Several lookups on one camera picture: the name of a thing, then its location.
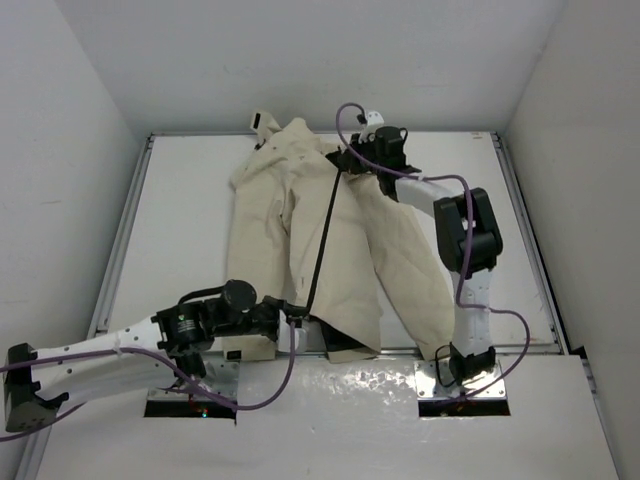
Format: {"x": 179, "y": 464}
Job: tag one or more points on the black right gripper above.
{"x": 359, "y": 144}

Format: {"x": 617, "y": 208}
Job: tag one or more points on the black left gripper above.
{"x": 273, "y": 310}

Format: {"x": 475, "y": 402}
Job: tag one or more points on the beige jacket with black lining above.
{"x": 303, "y": 231}

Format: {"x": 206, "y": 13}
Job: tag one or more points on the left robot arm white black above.
{"x": 163, "y": 351}

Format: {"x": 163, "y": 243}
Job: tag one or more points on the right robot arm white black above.
{"x": 468, "y": 237}

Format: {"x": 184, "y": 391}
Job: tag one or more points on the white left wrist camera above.
{"x": 298, "y": 339}

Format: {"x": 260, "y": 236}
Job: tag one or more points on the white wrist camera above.
{"x": 298, "y": 339}
{"x": 370, "y": 121}

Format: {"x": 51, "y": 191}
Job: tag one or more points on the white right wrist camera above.
{"x": 370, "y": 121}

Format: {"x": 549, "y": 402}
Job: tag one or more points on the silver front mounting rail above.
{"x": 431, "y": 381}

